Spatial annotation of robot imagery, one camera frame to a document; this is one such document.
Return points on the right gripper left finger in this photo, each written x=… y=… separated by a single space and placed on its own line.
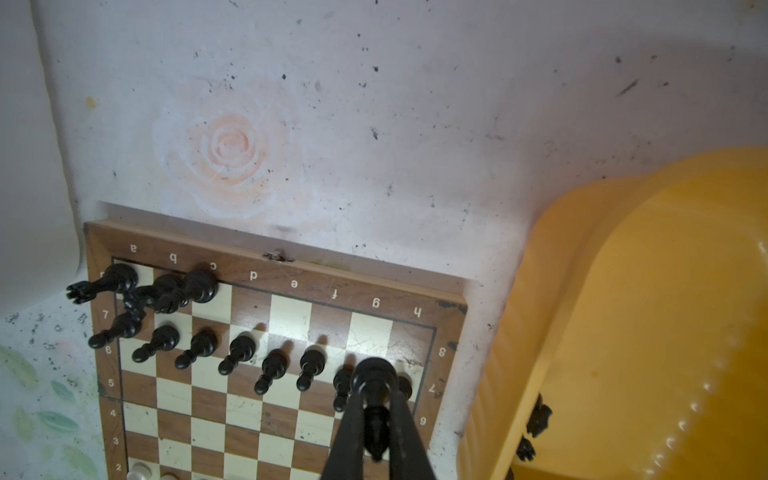
x=345 y=460

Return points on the white plastic bin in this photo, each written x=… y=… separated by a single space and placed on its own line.
x=40 y=250

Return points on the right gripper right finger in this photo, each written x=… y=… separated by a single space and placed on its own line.
x=408 y=458

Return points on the wooden chess board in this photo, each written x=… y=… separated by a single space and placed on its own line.
x=216 y=362

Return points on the yellow plastic bin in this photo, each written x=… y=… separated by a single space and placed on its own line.
x=639 y=313

